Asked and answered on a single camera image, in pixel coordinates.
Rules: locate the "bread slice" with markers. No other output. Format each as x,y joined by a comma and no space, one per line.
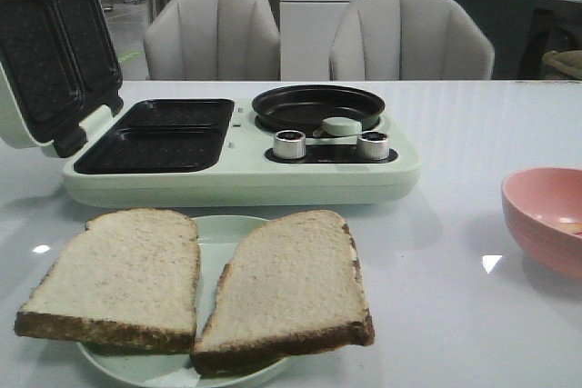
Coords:
128,280
292,287

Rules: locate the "light green sandwich maker lid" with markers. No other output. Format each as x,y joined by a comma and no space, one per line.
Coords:
58,67

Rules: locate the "pink plastic bowl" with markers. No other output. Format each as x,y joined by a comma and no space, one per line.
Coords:
542,209

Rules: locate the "light green breakfast maker base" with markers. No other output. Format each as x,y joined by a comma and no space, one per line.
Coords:
213,152

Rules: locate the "left silver control knob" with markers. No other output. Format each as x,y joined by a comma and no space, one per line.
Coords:
289,145

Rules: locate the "silver control knob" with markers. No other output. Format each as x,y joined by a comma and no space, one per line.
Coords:
289,145
373,146

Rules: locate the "round black frying pan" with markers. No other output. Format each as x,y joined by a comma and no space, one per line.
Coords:
304,107

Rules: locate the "right silver control knob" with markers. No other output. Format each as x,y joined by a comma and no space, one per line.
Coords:
373,146

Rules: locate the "light green round plate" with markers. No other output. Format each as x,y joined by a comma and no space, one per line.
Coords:
219,236

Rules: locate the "left beige upholstered chair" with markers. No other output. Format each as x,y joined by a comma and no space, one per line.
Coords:
213,40

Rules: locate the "beige upholstered chair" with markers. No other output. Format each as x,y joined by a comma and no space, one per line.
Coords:
213,40
389,40

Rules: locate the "right beige upholstered chair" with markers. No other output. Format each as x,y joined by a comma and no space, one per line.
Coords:
389,40

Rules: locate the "white cabinet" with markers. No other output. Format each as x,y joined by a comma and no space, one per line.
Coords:
307,29

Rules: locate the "dark grey counter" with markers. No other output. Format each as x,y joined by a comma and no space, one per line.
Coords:
521,31

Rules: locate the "beige cushion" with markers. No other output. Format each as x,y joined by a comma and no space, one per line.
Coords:
567,63

